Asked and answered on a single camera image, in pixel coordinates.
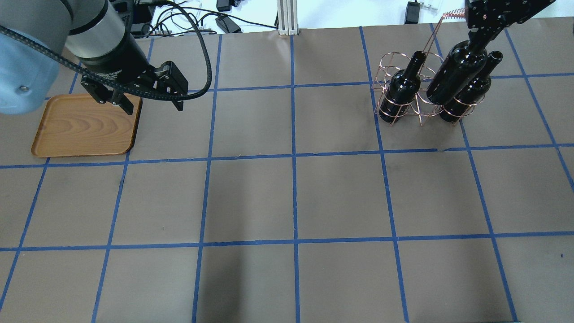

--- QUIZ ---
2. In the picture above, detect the black power adapter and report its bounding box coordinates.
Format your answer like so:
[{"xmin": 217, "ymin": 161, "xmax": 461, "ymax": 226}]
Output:
[{"xmin": 404, "ymin": 0, "xmax": 422, "ymax": 25}]

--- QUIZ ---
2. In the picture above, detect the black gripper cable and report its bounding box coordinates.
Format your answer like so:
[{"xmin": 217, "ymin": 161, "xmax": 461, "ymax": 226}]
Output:
[{"xmin": 0, "ymin": 0, "xmax": 212, "ymax": 102}]

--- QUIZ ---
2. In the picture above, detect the wooden tray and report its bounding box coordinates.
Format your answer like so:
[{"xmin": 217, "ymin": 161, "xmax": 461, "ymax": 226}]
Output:
[{"xmin": 31, "ymin": 94, "xmax": 142, "ymax": 158}]

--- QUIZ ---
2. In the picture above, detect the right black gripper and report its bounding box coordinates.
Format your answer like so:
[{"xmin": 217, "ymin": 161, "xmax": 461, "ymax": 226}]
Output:
[{"xmin": 465, "ymin": 0, "xmax": 554, "ymax": 30}]

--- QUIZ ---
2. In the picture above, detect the copper wire bottle basket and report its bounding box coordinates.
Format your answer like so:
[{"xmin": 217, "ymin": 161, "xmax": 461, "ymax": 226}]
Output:
[{"xmin": 371, "ymin": 9, "xmax": 465, "ymax": 126}]

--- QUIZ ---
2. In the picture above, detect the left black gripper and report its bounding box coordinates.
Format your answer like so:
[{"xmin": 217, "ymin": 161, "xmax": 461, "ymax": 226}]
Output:
[{"xmin": 81, "ymin": 58, "xmax": 188, "ymax": 116}]

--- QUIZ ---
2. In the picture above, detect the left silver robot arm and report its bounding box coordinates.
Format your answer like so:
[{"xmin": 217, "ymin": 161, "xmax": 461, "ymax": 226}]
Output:
[{"xmin": 1, "ymin": 0, "xmax": 188, "ymax": 115}]

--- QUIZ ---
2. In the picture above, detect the dark wine bottle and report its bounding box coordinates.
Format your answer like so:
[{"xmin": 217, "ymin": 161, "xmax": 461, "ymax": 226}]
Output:
[
  {"xmin": 426, "ymin": 27, "xmax": 504, "ymax": 105},
  {"xmin": 439, "ymin": 51, "xmax": 504, "ymax": 123},
  {"xmin": 378, "ymin": 51, "xmax": 427, "ymax": 123}
]

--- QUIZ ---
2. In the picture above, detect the aluminium frame post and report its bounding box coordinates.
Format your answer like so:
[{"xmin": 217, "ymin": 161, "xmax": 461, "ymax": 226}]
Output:
[{"xmin": 277, "ymin": 0, "xmax": 300, "ymax": 35}]

